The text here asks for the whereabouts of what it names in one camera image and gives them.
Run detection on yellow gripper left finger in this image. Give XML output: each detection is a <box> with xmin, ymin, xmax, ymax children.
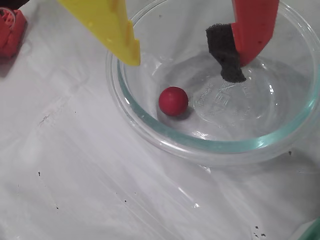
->
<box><xmin>56</xmin><ymin>0</ymin><xmax>141</xmax><ymax>67</ymax></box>

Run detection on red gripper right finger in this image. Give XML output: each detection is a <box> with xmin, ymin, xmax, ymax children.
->
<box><xmin>205</xmin><ymin>0</ymin><xmax>280</xmax><ymax>81</ymax></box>

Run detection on red ball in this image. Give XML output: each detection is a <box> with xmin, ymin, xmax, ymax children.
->
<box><xmin>158</xmin><ymin>86</ymin><xmax>189</xmax><ymax>117</ymax></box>

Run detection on clear glass bowl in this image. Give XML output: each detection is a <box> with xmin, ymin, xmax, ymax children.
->
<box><xmin>104</xmin><ymin>0</ymin><xmax>320</xmax><ymax>168</ymax></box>

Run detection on white weekly pill organizer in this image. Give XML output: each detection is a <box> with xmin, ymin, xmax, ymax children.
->
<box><xmin>296</xmin><ymin>216</ymin><xmax>320</xmax><ymax>240</ymax></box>

